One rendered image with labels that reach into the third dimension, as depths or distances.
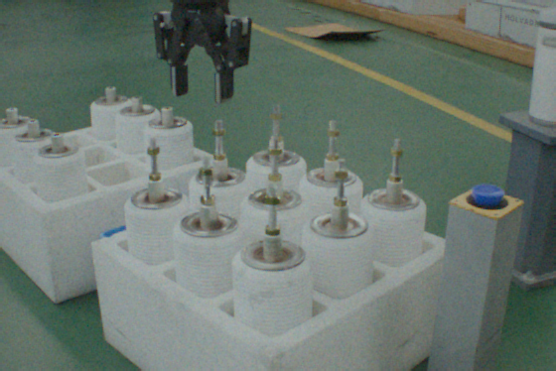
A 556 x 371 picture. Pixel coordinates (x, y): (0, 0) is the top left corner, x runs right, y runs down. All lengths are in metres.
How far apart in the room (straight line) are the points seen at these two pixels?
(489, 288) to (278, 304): 0.26
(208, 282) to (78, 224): 0.38
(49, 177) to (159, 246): 0.31
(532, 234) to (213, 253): 0.64
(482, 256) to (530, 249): 0.47
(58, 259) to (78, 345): 0.17
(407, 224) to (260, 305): 0.26
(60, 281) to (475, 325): 0.71
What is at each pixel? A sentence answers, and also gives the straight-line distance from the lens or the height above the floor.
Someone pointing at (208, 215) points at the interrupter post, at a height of 0.27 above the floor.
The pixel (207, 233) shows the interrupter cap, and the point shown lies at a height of 0.25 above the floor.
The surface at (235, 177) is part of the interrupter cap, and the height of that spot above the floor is 0.25.
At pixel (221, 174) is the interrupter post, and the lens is 1.04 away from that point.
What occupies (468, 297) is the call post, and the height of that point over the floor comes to 0.20.
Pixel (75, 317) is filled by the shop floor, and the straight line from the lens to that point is 1.20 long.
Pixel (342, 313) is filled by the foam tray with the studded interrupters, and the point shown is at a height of 0.18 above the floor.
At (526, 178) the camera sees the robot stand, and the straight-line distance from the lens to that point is 1.26.
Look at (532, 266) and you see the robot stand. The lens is 1.31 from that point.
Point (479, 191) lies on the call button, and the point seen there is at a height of 0.33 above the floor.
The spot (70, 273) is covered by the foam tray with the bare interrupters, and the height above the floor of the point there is 0.05.
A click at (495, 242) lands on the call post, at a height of 0.28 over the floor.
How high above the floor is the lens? 0.63
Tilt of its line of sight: 22 degrees down
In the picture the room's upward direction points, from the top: straight up
